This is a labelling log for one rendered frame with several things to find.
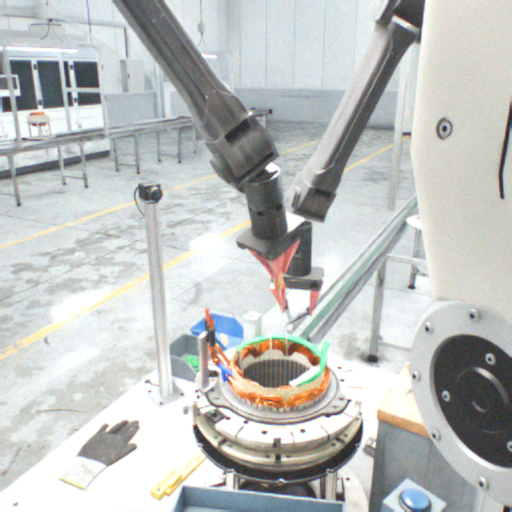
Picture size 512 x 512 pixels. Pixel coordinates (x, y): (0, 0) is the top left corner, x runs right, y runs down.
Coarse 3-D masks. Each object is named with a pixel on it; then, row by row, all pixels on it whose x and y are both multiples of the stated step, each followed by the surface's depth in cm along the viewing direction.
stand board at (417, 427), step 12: (408, 360) 107; (408, 372) 102; (396, 384) 98; (408, 384) 98; (396, 396) 95; (408, 396) 95; (384, 408) 91; (396, 408) 91; (408, 408) 91; (384, 420) 91; (396, 420) 90; (408, 420) 88; (420, 420) 88; (420, 432) 88
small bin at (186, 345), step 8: (184, 336) 160; (192, 336) 158; (176, 344) 157; (184, 344) 160; (192, 344) 159; (176, 352) 157; (184, 352) 161; (192, 352) 160; (208, 352) 157; (216, 352) 155; (176, 360) 146; (184, 360) 145; (208, 360) 158; (176, 368) 148; (184, 368) 146; (192, 368) 145; (176, 376) 149; (184, 376) 148; (192, 376) 146
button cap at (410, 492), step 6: (408, 492) 76; (414, 492) 75; (420, 492) 76; (402, 498) 75; (408, 498) 74; (414, 498) 74; (420, 498) 74; (426, 498) 74; (408, 504) 74; (414, 504) 73; (420, 504) 73; (426, 504) 74; (414, 510) 73; (420, 510) 73
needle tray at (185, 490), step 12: (180, 492) 73; (192, 492) 75; (204, 492) 74; (216, 492) 74; (228, 492) 73; (240, 492) 73; (252, 492) 73; (180, 504) 74; (192, 504) 75; (204, 504) 75; (216, 504) 75; (228, 504) 74; (240, 504) 74; (252, 504) 74; (264, 504) 73; (276, 504) 73; (288, 504) 73; (300, 504) 72; (312, 504) 72; (324, 504) 72; (336, 504) 71
